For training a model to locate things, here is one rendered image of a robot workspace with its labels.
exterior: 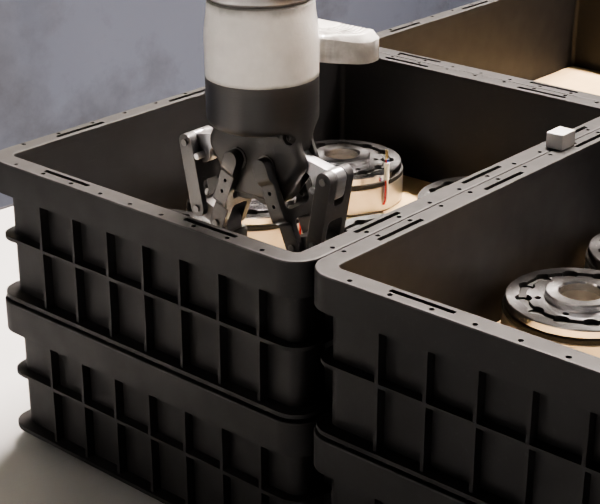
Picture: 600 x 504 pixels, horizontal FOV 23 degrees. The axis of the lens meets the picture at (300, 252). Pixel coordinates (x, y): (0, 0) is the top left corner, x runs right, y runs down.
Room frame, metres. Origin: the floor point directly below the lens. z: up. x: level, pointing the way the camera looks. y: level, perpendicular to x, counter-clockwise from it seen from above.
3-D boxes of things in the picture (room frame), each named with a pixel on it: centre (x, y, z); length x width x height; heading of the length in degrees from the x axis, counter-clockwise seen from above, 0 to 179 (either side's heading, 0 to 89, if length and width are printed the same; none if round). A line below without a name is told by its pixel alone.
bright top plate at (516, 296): (0.88, -0.19, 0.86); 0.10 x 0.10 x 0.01
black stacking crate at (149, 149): (1.03, -0.02, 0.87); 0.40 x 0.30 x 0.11; 139
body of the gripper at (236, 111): (0.92, 0.02, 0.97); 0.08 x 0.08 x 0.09
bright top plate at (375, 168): (1.16, -0.04, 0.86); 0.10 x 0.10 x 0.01
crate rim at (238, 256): (1.03, -0.02, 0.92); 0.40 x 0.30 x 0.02; 139
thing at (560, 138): (1.00, -0.19, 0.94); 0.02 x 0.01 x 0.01; 139
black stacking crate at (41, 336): (1.03, -0.02, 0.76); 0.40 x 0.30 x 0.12; 139
